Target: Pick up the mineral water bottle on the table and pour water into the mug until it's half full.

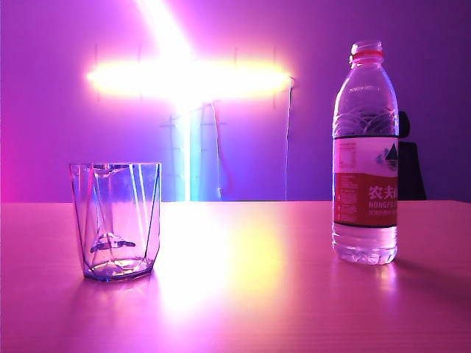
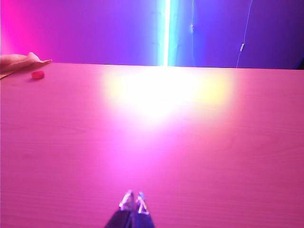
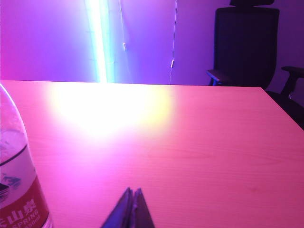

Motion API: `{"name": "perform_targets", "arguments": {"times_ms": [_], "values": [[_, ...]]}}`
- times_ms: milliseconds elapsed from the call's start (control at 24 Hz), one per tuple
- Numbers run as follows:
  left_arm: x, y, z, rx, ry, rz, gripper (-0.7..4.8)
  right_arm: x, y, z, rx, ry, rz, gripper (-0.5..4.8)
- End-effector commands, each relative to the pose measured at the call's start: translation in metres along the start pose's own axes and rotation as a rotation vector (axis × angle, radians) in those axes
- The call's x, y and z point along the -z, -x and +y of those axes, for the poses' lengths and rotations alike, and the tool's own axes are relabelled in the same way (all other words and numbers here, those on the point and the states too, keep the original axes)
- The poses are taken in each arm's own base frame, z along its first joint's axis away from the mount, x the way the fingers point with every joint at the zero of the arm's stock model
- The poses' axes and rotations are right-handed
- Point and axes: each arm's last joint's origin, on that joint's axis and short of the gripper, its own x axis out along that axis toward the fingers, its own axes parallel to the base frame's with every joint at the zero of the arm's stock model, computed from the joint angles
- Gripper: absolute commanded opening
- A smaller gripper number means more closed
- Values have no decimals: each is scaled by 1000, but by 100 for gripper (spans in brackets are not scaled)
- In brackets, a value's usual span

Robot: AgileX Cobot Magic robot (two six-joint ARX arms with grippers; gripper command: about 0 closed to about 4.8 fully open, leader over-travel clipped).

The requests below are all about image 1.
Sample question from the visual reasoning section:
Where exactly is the thin looped hanging cable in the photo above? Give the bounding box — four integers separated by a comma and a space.
209, 99, 226, 200

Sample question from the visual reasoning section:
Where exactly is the clear red-label water bottle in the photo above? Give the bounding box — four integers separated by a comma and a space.
330, 40, 400, 265

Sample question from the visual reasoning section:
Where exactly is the black office chair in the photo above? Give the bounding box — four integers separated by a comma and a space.
397, 110, 428, 202

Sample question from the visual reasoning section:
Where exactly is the clear faceted glass mug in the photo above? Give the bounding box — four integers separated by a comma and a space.
68, 161, 163, 283

